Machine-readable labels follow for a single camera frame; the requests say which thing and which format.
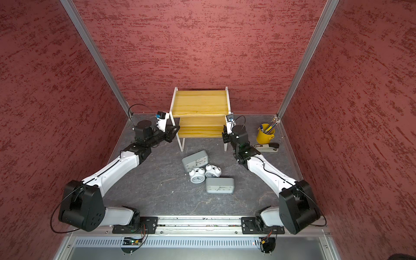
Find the perforated grey cable tray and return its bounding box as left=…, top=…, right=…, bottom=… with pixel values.
left=75, top=237, right=260, bottom=249

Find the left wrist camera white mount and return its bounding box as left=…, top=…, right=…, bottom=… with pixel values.
left=156, top=111, right=170, bottom=132

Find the wooden white frame shelf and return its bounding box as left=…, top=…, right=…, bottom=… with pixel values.
left=170, top=87, right=231, bottom=152

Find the right aluminium corner post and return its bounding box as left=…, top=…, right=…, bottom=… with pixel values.
left=277, top=0, right=339, bottom=120

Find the white black stapler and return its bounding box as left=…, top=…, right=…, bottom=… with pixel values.
left=254, top=143, right=280, bottom=153

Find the yellow metal pen bucket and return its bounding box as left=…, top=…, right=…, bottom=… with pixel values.
left=256, top=123, right=275, bottom=145

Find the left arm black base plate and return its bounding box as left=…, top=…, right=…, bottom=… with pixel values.
left=112, top=217, right=159, bottom=235

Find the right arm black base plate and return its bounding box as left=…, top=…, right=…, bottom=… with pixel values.
left=240, top=217, right=285, bottom=235

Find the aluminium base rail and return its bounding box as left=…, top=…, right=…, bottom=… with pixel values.
left=72, top=216, right=332, bottom=237

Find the white twin bell alarm clock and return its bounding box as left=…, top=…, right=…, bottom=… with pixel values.
left=188, top=167, right=206, bottom=184

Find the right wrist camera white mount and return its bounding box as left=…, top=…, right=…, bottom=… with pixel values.
left=225, top=113, right=235, bottom=134

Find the grey square alarm clock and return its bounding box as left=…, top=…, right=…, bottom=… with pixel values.
left=182, top=150, right=209, bottom=172
left=205, top=178, right=235, bottom=194

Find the aluminium corner post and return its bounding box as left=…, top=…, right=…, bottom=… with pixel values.
left=277, top=0, right=339, bottom=120
left=60, top=0, right=129, bottom=115

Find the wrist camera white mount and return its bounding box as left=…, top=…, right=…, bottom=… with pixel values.
left=225, top=113, right=235, bottom=134
left=156, top=111, right=170, bottom=132

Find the left aluminium corner post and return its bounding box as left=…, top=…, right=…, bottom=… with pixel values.
left=60, top=0, right=129, bottom=115

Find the bundle of pencils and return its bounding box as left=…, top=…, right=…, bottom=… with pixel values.
left=263, top=115, right=281, bottom=134

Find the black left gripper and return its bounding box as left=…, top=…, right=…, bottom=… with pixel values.
left=147, top=123, right=180, bottom=147

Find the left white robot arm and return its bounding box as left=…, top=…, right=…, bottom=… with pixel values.
left=53, top=119, right=180, bottom=234

